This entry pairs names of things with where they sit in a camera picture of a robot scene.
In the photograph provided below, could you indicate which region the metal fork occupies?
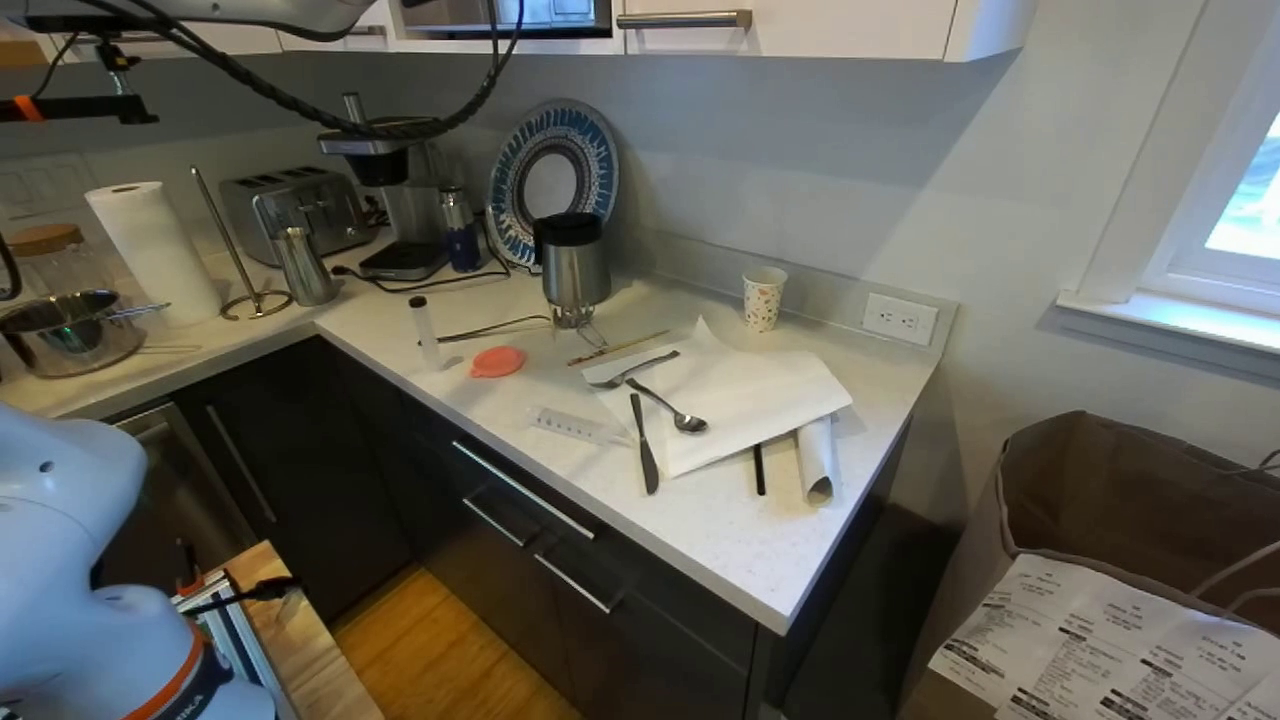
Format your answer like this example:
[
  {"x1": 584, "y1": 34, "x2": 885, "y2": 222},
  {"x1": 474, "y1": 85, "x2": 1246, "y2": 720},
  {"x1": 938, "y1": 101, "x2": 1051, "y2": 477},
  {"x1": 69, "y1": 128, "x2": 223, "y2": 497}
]
[{"x1": 588, "y1": 348, "x2": 685, "y2": 397}]

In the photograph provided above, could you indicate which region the metal spoon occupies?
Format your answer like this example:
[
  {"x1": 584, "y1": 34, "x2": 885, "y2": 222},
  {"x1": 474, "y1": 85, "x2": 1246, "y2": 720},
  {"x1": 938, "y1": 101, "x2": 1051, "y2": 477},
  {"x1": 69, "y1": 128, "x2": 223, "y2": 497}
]
[{"x1": 619, "y1": 374, "x2": 712, "y2": 440}]

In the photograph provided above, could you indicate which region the clear plastic tube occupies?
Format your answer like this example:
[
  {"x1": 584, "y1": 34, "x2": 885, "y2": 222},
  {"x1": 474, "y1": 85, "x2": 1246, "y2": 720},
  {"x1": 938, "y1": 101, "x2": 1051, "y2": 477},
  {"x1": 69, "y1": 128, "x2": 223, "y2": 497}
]
[{"x1": 528, "y1": 404, "x2": 632, "y2": 451}]

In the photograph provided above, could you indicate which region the metal table knife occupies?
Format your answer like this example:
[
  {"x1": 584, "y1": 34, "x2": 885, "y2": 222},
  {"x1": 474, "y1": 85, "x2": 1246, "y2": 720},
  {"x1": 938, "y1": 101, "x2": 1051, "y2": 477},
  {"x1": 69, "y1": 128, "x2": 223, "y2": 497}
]
[{"x1": 625, "y1": 389, "x2": 665, "y2": 499}]

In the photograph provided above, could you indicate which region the white paper sheet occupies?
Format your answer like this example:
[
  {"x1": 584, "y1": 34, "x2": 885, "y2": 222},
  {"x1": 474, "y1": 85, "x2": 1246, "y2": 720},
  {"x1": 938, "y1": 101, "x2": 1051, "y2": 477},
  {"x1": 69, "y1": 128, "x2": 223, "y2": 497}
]
[{"x1": 574, "y1": 315, "x2": 856, "y2": 482}]

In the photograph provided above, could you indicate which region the metal cup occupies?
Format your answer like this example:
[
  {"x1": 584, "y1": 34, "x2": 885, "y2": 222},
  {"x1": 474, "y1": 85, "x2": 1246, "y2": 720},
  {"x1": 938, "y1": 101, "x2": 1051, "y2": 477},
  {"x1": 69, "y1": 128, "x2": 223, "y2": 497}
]
[{"x1": 530, "y1": 209, "x2": 615, "y2": 331}]

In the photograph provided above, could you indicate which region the white dotted paper cup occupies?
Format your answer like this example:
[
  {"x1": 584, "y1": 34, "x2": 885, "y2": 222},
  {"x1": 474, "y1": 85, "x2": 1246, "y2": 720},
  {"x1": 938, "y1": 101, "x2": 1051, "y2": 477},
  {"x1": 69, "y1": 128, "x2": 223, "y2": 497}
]
[{"x1": 741, "y1": 265, "x2": 793, "y2": 335}]

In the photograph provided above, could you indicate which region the pink round lid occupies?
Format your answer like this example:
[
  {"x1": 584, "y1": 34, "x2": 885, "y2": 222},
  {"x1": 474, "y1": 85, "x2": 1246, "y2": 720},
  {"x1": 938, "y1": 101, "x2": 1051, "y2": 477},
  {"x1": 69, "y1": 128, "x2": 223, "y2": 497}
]
[{"x1": 468, "y1": 345, "x2": 530, "y2": 384}]

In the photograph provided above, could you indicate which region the rolled white paper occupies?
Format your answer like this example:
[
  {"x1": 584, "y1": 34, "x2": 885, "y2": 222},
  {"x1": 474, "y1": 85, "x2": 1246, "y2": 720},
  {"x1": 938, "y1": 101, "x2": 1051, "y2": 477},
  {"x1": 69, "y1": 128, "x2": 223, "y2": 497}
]
[{"x1": 734, "y1": 413, "x2": 845, "y2": 511}]

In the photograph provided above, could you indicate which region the small blue bottle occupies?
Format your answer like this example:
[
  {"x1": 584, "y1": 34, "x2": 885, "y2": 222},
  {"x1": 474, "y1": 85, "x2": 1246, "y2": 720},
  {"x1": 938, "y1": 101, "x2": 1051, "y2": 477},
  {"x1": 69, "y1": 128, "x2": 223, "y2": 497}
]
[{"x1": 439, "y1": 187, "x2": 487, "y2": 276}]

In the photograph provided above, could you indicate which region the small bottle with black cap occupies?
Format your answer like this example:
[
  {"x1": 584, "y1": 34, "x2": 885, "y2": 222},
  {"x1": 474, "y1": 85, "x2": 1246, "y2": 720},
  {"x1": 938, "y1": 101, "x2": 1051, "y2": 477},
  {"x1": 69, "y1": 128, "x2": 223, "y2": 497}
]
[{"x1": 404, "y1": 291, "x2": 443, "y2": 374}]

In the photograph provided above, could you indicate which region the blue patterned decorative plate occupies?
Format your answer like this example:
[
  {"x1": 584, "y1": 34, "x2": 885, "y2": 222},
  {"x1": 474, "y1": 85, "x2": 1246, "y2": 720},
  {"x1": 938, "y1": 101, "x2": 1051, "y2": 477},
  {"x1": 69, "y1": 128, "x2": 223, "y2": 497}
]
[{"x1": 479, "y1": 96, "x2": 626, "y2": 276}]

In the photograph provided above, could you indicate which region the dark lower cabinet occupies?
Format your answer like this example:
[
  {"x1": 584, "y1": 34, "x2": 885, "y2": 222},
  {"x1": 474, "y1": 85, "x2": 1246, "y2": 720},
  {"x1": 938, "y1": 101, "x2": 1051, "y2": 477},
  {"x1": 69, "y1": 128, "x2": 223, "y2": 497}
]
[{"x1": 92, "y1": 331, "x2": 963, "y2": 720}]

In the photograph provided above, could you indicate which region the steel shaker bottle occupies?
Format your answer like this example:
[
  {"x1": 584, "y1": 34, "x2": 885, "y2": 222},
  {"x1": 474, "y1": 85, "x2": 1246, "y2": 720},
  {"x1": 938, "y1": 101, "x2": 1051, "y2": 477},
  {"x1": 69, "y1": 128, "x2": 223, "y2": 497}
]
[{"x1": 277, "y1": 222, "x2": 341, "y2": 310}]

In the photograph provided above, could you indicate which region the silver four slot toaster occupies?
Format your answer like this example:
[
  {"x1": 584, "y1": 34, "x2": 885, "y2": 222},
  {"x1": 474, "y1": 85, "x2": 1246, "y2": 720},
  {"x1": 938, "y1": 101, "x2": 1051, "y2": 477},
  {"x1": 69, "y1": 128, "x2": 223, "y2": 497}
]
[{"x1": 214, "y1": 163, "x2": 388, "y2": 270}]

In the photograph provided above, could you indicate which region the white upper cabinet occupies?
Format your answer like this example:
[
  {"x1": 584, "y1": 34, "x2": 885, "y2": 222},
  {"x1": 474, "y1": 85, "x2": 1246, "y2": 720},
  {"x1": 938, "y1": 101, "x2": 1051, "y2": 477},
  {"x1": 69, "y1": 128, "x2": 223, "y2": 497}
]
[{"x1": 255, "y1": 0, "x2": 1038, "y2": 69}]

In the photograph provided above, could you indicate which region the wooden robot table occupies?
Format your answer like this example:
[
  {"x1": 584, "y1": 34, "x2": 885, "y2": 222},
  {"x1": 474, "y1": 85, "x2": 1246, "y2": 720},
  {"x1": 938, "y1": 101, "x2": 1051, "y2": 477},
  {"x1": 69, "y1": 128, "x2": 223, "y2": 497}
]
[{"x1": 214, "y1": 538, "x2": 388, "y2": 720}]

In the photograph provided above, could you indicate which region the white paper towel roll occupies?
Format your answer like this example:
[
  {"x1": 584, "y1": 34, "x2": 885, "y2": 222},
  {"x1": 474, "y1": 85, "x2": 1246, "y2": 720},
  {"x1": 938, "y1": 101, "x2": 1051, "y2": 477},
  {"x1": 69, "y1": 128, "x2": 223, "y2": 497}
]
[{"x1": 78, "y1": 177, "x2": 223, "y2": 328}]

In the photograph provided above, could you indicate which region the brown paper bag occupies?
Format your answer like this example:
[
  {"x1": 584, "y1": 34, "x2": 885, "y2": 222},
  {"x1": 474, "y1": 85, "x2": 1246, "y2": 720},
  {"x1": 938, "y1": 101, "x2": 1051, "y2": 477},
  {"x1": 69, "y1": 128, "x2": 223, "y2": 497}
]
[{"x1": 900, "y1": 409, "x2": 1280, "y2": 720}]

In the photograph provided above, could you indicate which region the printed paper sheet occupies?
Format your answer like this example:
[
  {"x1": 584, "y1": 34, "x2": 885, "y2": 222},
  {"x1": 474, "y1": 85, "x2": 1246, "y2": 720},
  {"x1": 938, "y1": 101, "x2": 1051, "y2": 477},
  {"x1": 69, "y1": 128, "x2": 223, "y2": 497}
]
[{"x1": 922, "y1": 550, "x2": 1280, "y2": 720}]

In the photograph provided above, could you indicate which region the white framed window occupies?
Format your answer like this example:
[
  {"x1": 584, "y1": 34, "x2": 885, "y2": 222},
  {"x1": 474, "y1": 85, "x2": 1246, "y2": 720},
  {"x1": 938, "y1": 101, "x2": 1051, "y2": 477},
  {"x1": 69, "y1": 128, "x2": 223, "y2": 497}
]
[{"x1": 1038, "y1": 0, "x2": 1280, "y2": 394}]

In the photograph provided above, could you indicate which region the steel cooking pot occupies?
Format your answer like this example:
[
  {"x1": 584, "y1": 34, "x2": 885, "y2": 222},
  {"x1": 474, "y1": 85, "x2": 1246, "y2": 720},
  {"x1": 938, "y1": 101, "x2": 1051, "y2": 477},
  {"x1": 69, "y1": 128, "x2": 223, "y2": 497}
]
[{"x1": 0, "y1": 288, "x2": 153, "y2": 384}]

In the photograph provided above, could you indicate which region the black boom with orange clamps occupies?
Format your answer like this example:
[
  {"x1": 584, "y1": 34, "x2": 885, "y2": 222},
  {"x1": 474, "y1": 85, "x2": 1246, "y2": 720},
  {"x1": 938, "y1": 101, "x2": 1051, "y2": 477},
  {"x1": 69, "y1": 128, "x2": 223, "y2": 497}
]
[{"x1": 0, "y1": 37, "x2": 159, "y2": 128}]

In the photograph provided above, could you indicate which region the wooden board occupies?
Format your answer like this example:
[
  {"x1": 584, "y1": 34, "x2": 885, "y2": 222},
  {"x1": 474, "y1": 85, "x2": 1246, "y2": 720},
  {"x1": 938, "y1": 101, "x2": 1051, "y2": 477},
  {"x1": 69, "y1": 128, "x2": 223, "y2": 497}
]
[{"x1": 0, "y1": 222, "x2": 87, "y2": 262}]

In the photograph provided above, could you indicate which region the long silver drawer handle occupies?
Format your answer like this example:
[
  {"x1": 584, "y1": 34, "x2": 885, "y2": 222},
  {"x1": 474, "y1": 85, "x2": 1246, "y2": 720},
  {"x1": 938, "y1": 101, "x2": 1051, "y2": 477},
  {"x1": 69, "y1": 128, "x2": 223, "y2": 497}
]
[{"x1": 448, "y1": 435, "x2": 599, "y2": 544}]

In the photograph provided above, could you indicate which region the short silver drawer handle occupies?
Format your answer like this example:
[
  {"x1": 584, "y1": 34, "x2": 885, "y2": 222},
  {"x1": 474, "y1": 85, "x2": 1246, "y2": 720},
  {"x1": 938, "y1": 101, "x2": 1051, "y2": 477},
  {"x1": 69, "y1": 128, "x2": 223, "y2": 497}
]
[
  {"x1": 460, "y1": 491, "x2": 530, "y2": 552},
  {"x1": 528, "y1": 550, "x2": 619, "y2": 622}
]

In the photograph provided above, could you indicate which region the black power cord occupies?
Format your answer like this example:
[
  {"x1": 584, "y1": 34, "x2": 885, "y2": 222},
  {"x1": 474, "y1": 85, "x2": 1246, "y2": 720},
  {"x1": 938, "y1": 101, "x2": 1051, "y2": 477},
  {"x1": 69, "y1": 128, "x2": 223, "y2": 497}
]
[{"x1": 327, "y1": 258, "x2": 515, "y2": 302}]

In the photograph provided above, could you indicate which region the white wall outlet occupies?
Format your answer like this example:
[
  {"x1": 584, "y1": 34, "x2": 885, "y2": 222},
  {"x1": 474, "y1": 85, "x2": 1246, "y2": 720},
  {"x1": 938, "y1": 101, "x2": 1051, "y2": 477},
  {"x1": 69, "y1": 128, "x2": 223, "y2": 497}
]
[{"x1": 860, "y1": 288, "x2": 945, "y2": 348}]

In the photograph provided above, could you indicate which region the silver upper cabinet handle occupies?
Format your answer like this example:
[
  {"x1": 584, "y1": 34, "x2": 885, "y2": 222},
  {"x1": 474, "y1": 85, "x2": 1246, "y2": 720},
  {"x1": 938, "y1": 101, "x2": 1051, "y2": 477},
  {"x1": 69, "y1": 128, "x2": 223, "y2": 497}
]
[{"x1": 611, "y1": 7, "x2": 757, "y2": 37}]

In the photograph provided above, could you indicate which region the wire paper towel holder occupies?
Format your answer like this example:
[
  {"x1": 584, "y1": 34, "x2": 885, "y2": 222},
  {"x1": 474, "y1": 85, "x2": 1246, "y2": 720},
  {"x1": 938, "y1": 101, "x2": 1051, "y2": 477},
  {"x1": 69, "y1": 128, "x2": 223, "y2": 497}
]
[{"x1": 189, "y1": 163, "x2": 299, "y2": 324}]

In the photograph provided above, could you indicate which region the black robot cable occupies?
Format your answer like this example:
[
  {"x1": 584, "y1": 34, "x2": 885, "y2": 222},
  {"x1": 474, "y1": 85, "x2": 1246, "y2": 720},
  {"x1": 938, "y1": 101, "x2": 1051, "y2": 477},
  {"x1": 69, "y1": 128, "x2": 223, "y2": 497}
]
[{"x1": 77, "y1": 0, "x2": 530, "y2": 150}]

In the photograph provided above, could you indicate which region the silver cabinet door handle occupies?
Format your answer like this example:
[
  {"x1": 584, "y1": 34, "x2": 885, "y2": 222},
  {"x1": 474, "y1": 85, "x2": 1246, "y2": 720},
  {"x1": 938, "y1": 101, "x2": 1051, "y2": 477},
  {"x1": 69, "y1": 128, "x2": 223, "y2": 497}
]
[{"x1": 200, "y1": 401, "x2": 281, "y2": 529}]

